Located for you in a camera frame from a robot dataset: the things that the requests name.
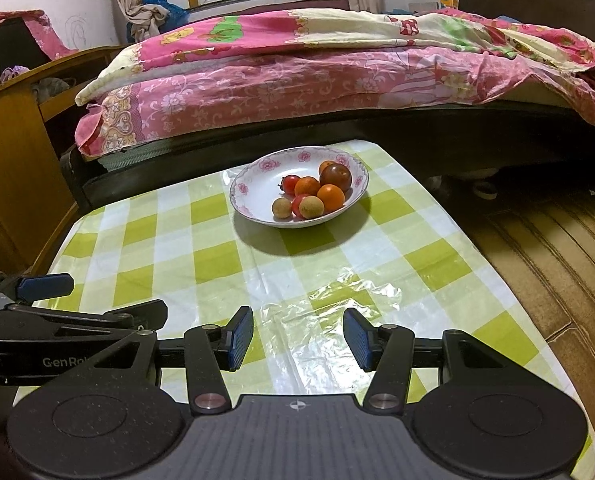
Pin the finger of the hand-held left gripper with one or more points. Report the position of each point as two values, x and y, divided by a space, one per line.
45 286
127 316

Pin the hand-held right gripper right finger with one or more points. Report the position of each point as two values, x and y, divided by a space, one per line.
357 341

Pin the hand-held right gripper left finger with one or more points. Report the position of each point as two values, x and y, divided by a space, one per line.
240 339

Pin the brown longan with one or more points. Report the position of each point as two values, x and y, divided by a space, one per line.
311 207
281 208

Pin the orange mandarin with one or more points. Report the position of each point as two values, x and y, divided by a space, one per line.
331 198
307 186

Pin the white floral rim plate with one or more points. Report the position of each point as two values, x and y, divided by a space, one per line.
257 180

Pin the red cherry tomato with stem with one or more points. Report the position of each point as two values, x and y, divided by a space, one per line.
291 184

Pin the green checked tablecloth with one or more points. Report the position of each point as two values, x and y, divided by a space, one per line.
202 260

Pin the wooden desk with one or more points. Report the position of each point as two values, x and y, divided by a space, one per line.
7 160

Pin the dark red tomato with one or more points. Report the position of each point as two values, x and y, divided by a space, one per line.
336 176

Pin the small orange kumquat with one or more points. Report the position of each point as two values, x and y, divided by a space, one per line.
325 165

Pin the grey cloth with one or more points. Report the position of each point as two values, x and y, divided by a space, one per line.
52 88

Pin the white slipper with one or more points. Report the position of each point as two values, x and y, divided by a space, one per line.
485 190

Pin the purple cloth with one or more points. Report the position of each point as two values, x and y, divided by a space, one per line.
12 73

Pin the dark box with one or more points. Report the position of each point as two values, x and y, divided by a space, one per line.
12 42

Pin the pink floral bedsheet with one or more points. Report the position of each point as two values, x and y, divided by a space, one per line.
277 90

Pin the pink floral cloth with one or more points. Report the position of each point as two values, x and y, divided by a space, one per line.
45 27

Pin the blue cloth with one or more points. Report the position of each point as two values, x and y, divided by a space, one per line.
162 5

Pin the pink cartoon quilt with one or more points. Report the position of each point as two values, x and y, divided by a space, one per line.
257 30

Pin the dark bed frame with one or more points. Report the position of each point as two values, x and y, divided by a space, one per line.
377 135

